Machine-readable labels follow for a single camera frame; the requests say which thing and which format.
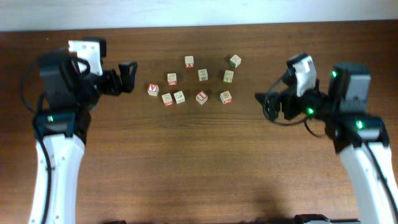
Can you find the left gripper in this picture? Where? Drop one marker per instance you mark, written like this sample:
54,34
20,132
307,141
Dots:
113,78

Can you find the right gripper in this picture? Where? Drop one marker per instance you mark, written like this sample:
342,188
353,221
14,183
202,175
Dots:
286,99

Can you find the red bottom picture block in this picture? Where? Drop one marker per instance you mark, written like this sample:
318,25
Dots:
226,97

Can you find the red letter I block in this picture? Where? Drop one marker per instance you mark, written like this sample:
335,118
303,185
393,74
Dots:
201,97

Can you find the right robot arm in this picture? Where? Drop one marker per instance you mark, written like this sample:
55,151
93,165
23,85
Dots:
359,138

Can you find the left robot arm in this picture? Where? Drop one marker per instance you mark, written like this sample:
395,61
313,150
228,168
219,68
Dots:
60,124

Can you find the red letter A block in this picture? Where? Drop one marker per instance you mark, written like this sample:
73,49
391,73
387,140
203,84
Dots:
153,89

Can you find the snail picture block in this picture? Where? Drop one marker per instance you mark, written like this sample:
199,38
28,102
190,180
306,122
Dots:
172,79

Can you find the butterfly picture block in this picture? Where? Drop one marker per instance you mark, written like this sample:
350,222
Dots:
167,99

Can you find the yellow bottom number block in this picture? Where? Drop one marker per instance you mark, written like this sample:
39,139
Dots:
228,76

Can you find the green side picture block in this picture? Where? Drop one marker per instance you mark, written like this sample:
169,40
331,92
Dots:
235,61

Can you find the top red X block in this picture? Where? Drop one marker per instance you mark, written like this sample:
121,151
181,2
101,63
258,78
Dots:
189,62

